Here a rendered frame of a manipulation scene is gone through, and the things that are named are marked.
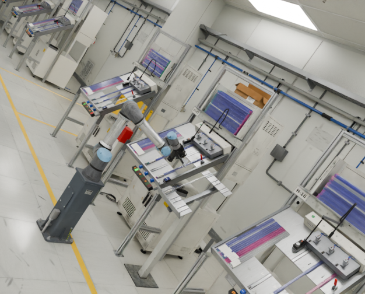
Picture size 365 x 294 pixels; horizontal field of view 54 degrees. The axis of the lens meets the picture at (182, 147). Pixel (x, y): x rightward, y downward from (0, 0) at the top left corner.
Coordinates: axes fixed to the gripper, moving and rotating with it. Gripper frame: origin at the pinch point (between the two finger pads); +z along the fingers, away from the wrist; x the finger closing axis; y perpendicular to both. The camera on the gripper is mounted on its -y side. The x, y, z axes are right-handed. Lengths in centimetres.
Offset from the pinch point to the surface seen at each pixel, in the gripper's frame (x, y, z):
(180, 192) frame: 5.5, -9.7, 37.0
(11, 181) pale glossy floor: 64, -128, -32
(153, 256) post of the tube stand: -38, -63, 33
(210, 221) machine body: -10, 3, 83
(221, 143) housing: 0.5, 42.9, 7.3
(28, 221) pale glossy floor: 11, -126, -29
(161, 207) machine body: 3.9, -32.7, 37.3
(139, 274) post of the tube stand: -38, -80, 43
